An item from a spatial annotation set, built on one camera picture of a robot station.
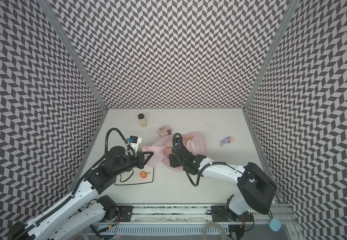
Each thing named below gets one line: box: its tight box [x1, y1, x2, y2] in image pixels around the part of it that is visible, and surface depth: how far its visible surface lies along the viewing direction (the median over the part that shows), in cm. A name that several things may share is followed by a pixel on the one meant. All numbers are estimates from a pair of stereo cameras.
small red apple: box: [140, 171, 151, 179], surface depth 84 cm
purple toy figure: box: [220, 136, 234, 147], surface depth 98 cm
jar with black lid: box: [138, 113, 147, 128], surface depth 106 cm
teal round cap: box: [268, 218, 282, 232], surface depth 71 cm
